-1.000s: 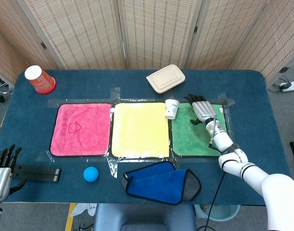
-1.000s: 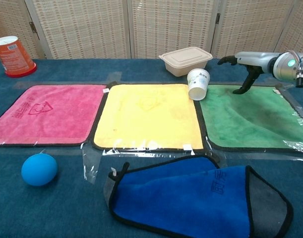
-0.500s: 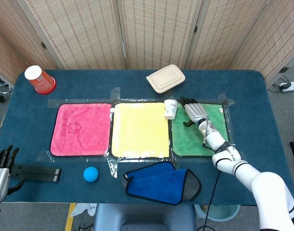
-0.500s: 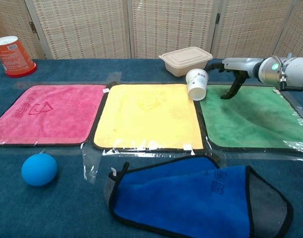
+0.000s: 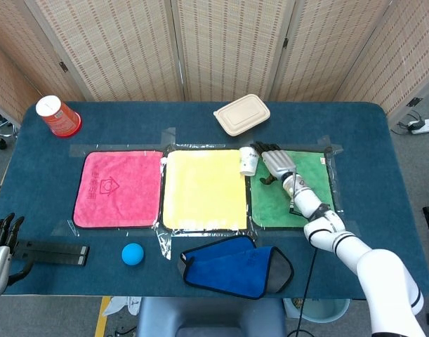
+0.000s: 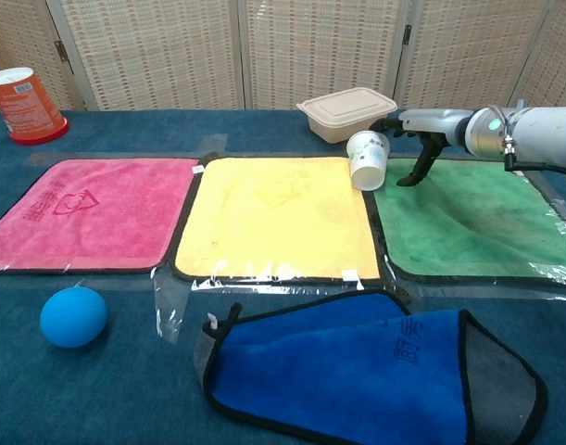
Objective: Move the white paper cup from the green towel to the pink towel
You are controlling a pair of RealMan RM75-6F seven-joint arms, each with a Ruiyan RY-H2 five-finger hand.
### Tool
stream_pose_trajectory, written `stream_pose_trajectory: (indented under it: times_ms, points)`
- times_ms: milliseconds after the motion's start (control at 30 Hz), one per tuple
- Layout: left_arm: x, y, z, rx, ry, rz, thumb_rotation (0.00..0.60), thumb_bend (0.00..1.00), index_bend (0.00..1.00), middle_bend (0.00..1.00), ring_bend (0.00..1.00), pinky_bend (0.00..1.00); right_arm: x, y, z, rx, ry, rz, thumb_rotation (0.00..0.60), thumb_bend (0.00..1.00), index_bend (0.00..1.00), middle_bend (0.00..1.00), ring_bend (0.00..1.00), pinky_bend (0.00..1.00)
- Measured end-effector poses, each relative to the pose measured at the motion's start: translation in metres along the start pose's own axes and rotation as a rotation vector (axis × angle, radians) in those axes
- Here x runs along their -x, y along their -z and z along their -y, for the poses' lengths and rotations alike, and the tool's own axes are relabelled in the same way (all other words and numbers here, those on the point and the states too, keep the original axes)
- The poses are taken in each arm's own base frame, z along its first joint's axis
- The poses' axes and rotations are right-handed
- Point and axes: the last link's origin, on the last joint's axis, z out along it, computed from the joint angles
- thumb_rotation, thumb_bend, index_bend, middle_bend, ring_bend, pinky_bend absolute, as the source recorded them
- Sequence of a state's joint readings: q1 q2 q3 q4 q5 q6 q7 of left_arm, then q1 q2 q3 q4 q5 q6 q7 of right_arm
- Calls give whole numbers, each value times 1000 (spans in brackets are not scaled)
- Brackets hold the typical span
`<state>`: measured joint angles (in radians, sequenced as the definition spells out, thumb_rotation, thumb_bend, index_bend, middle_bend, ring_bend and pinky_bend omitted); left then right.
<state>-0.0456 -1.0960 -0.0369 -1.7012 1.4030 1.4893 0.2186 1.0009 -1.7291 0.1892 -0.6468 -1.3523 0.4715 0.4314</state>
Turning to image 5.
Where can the white paper cup blue print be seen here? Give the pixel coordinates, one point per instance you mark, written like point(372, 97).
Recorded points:
point(248, 161)

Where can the beige lidded food container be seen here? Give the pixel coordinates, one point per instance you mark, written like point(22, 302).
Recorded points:
point(242, 114)

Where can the blue felt table cover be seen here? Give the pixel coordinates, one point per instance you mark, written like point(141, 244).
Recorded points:
point(200, 116)

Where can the pink cloth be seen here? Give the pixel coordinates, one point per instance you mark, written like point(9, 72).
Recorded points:
point(130, 196)

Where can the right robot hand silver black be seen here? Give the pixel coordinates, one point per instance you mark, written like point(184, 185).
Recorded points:
point(279, 163)

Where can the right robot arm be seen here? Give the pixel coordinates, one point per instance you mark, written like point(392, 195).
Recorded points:
point(375, 267)

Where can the green cloth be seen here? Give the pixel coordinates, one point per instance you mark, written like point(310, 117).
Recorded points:
point(270, 210)

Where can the white plastic bag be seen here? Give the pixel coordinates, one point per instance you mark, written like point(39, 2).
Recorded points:
point(123, 305)

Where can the pale blue bucket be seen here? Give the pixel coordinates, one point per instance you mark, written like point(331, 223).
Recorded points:
point(326, 310)

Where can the chrome stool base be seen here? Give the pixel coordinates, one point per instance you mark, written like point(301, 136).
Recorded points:
point(0, 143)

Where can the red paper cup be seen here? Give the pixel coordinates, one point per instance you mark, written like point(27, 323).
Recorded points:
point(61, 119)

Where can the black flat bar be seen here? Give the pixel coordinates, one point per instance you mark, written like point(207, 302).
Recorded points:
point(59, 247)

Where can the white power strip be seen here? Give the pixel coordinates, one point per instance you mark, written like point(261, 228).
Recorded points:
point(424, 125)

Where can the yellow cloth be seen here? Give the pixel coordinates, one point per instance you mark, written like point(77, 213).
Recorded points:
point(205, 189)

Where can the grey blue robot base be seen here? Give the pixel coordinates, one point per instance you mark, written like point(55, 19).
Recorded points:
point(207, 316)

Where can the blue ball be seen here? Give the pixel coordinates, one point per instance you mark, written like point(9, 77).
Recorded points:
point(132, 253)

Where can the blue folded cloth grey lining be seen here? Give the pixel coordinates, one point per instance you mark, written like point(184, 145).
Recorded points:
point(231, 270)

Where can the clear plastic tape film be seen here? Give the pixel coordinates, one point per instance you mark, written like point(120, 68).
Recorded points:
point(165, 245)

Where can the bamboo folding screen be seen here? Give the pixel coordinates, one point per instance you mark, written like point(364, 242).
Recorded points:
point(130, 52)

